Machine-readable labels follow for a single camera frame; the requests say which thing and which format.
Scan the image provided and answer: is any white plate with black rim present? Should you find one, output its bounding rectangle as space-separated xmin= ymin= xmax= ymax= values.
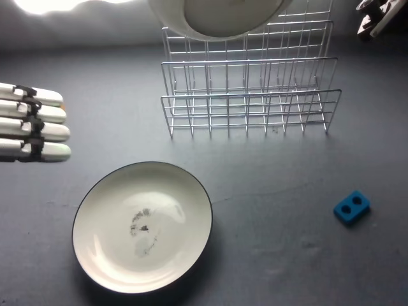
xmin=148 ymin=0 xmax=294 ymax=41
xmin=71 ymin=161 xmax=214 ymax=295

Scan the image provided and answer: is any blue block with two holes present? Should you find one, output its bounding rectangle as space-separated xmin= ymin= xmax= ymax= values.
xmin=333 ymin=189 xmax=372 ymax=228

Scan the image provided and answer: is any silver wire dish rack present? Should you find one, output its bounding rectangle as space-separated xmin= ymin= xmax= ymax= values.
xmin=160 ymin=0 xmax=342 ymax=138

